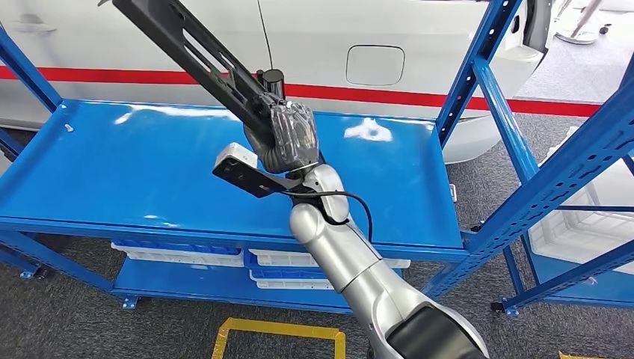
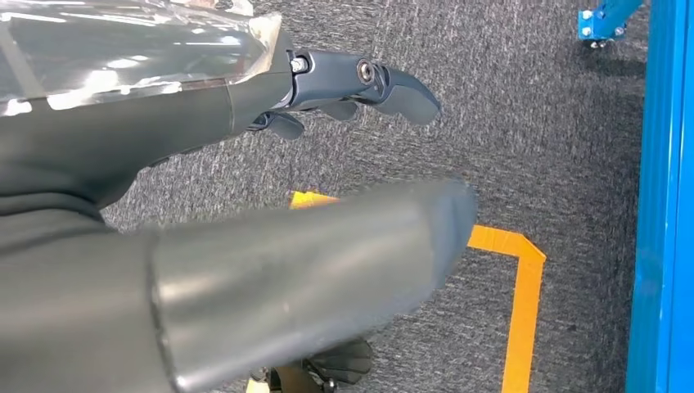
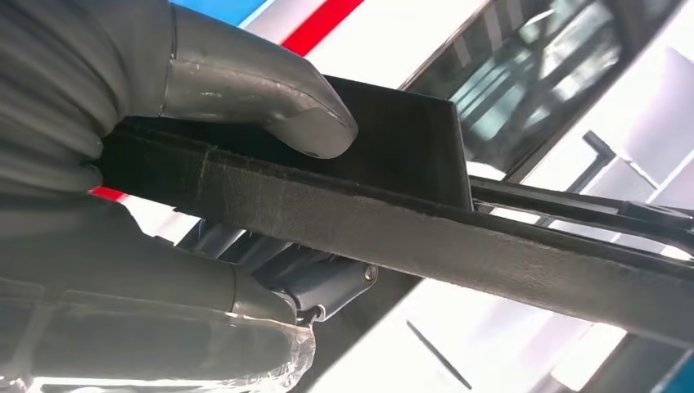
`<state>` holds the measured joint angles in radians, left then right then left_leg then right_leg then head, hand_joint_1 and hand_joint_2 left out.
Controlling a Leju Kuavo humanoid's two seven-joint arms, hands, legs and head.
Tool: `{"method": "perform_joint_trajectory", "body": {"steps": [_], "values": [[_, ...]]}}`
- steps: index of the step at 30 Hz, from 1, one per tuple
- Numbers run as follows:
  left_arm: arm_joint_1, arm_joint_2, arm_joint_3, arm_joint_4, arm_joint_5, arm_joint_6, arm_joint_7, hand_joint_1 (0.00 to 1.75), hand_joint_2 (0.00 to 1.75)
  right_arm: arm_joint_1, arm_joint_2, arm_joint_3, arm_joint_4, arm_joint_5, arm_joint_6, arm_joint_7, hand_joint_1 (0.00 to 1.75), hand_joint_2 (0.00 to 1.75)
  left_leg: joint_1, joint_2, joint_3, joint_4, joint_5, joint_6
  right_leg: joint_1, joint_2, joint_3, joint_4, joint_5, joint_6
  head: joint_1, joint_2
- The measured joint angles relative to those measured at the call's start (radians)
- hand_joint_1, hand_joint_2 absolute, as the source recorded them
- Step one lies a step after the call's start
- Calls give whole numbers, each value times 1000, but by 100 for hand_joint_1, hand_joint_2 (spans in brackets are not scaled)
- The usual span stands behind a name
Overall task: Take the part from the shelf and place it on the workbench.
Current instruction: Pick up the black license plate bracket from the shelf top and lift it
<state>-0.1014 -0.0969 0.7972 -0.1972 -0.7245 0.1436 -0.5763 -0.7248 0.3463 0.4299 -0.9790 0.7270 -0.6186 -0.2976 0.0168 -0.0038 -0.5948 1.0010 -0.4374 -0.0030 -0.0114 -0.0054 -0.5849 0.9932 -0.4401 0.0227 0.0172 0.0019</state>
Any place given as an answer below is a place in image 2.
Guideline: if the yellow floor tape square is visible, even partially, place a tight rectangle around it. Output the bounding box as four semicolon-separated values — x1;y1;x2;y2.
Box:
246;189;548;393

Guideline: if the blue steel shelf rack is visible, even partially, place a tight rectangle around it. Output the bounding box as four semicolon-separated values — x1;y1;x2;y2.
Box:
577;0;694;393

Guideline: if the black robot foot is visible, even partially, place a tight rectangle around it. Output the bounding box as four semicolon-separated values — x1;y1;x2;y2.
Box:
268;338;375;393

